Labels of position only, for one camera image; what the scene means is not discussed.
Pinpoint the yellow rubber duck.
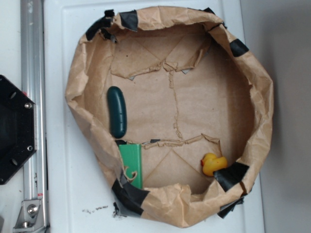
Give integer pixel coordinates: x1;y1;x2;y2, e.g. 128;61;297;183
201;153;228;177

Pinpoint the brown paper bag bin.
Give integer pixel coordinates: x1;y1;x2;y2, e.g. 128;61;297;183
65;6;274;228

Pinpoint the dark green oblong toy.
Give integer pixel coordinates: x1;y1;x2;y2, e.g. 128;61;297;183
107;86;127;138

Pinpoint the green rectangular block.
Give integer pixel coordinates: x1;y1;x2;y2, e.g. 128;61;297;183
119;144;143;189

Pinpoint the aluminium extrusion rail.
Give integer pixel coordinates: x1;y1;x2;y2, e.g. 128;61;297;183
20;0;50;233

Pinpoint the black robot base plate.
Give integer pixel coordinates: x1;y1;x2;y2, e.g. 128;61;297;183
0;75;36;185

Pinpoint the metal corner bracket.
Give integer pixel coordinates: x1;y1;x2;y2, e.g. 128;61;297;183
13;199;44;233

